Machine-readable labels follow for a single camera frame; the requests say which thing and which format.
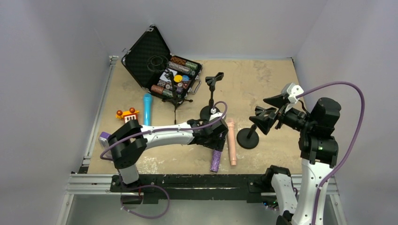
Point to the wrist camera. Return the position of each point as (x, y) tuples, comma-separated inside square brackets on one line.
[(291, 91), (214, 114)]

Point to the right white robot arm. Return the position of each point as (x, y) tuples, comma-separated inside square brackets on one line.
[(319, 151)]

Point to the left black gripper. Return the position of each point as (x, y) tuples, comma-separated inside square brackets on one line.
[(218, 136)]

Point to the yellow poker chip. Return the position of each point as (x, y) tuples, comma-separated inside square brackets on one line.
[(178, 78)]

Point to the pink microphone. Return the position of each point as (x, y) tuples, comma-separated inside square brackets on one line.
[(231, 142)]

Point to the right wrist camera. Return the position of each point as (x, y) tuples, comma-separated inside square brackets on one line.
[(291, 91)]

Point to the white playing card deck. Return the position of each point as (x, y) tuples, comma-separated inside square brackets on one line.
[(168, 75)]

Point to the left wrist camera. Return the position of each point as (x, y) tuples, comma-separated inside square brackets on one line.
[(214, 114)]

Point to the black poker chip case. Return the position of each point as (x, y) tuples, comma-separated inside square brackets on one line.
[(150, 56)]

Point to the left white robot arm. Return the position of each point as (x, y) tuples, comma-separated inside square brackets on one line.
[(128, 143)]

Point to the black round-base mic stand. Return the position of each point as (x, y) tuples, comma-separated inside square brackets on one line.
[(211, 82)]

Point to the blue microphone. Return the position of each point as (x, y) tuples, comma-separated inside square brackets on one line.
[(147, 103)]

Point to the black tripod mic stand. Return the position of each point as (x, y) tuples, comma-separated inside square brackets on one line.
[(175, 100)]

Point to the purple glitter microphone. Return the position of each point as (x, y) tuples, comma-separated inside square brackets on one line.
[(215, 161)]

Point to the orange toy vehicle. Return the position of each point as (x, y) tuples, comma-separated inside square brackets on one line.
[(131, 114)]

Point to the left side aluminium rail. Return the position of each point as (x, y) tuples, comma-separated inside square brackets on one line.
[(92, 137)]

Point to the aluminium frame rail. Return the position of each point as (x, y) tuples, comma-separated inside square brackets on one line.
[(99, 184)]

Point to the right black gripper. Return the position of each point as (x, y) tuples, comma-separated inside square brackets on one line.
[(280, 113)]

